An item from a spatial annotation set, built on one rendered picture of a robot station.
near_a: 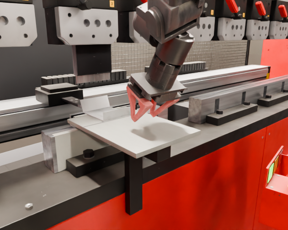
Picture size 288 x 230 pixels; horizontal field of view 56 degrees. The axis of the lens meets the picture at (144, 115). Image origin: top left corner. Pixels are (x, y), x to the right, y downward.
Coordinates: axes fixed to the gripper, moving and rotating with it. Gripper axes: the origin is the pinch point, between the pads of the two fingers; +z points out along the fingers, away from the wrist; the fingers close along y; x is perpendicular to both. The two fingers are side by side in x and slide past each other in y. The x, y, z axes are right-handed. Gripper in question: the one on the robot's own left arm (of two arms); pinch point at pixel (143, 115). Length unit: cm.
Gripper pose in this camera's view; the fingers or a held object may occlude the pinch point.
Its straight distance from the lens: 59.0
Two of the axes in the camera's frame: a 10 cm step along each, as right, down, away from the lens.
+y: -7.6, 1.8, -6.3
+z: -3.2, 7.4, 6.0
